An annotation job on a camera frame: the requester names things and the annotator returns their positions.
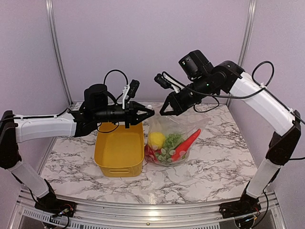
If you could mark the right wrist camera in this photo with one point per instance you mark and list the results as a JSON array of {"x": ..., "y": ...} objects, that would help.
[{"x": 166, "y": 83}]

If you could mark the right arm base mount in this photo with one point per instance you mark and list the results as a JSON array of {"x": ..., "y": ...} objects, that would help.
[{"x": 245, "y": 205}]

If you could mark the aluminium table front rail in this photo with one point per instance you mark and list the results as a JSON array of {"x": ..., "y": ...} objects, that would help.
[{"x": 90, "y": 214}]

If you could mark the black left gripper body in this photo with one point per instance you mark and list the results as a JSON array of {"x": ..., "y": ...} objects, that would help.
[{"x": 102, "y": 115}]

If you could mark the right aluminium frame post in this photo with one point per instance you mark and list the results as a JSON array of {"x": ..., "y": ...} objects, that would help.
[{"x": 248, "y": 32}]

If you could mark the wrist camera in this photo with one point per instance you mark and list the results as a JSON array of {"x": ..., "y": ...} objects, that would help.
[
  {"x": 166, "y": 83},
  {"x": 129, "y": 92}
]

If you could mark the aluminium frame post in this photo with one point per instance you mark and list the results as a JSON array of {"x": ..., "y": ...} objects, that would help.
[
  {"x": 57, "y": 52},
  {"x": 248, "y": 32}
]

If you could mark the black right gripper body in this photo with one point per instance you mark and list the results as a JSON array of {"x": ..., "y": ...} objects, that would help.
[{"x": 191, "y": 99}]

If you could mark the left aluminium frame post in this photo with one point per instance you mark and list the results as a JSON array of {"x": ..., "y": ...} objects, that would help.
[{"x": 57, "y": 52}]

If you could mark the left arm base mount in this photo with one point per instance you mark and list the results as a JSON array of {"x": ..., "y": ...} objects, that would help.
[{"x": 58, "y": 207}]

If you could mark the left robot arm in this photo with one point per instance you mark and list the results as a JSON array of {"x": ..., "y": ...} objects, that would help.
[{"x": 15, "y": 129}]

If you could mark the clear zip top bag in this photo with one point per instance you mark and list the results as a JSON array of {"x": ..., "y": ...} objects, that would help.
[{"x": 185, "y": 124}]

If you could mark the yellow plastic basket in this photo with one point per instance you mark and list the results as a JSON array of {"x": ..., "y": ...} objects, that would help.
[{"x": 119, "y": 151}]

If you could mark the orange toy carrot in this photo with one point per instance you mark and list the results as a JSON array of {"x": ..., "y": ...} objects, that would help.
[{"x": 182, "y": 148}]

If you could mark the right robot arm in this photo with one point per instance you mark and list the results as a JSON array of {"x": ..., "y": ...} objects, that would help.
[{"x": 208, "y": 80}]

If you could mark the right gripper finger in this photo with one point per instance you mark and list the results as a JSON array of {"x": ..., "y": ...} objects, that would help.
[
  {"x": 167, "y": 103},
  {"x": 171, "y": 112}
]

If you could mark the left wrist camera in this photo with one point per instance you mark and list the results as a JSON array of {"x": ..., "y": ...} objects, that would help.
[{"x": 129, "y": 92}]

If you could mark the yellow toy lemon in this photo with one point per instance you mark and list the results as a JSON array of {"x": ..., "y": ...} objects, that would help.
[{"x": 156, "y": 140}]

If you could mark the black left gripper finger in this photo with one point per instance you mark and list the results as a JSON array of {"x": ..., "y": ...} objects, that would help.
[
  {"x": 136, "y": 106},
  {"x": 138, "y": 118}
]

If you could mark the green toy grapes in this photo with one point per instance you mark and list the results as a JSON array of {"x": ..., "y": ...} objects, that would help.
[{"x": 165, "y": 153}]

